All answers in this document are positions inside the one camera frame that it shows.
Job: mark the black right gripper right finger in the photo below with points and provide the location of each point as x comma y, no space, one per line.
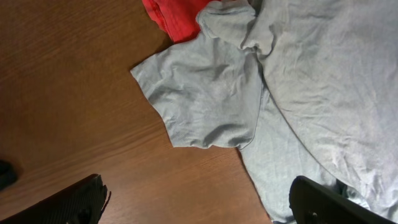
312,203

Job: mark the red garment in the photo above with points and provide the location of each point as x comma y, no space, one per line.
176,17

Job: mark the dark green t-shirt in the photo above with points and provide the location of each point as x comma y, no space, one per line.
8,175

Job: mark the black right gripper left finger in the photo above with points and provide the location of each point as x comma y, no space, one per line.
83,202

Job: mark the light blue-grey t-shirt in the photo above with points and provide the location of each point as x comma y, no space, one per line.
299,87

